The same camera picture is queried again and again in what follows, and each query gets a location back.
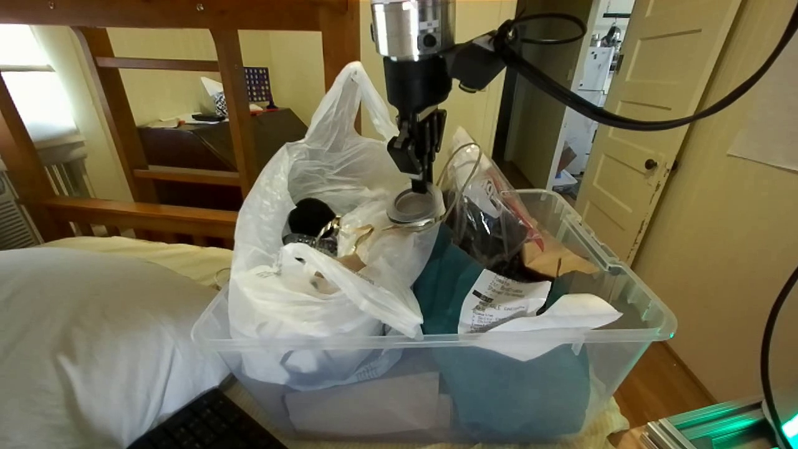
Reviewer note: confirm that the white paper label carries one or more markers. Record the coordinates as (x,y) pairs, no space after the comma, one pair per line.
(495,301)

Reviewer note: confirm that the cream yellow bed blanket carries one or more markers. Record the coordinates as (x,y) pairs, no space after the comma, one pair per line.
(203,266)

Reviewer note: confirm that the white pillow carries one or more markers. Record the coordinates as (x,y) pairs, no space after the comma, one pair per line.
(96,351)

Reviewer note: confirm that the black keyboard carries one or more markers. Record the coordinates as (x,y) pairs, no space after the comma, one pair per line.
(208,422)

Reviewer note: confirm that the white plastic bag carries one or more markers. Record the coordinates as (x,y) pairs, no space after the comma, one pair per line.
(319,273)

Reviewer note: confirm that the clear plastic storage bin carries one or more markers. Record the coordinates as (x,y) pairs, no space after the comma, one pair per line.
(609,316)

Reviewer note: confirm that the clear plastic bag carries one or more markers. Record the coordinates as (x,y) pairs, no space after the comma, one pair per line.
(485,211)

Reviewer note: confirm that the cream panel door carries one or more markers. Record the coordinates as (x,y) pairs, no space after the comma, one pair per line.
(667,60)

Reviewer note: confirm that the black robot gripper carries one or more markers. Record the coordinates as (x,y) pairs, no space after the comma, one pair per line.
(417,90)

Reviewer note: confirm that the silver grey ribbon spool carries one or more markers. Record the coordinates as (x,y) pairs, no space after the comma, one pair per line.
(417,207)

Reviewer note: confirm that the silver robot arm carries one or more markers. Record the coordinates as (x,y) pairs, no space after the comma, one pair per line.
(411,38)

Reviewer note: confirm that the teal cloth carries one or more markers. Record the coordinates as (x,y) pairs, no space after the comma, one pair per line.
(498,391)

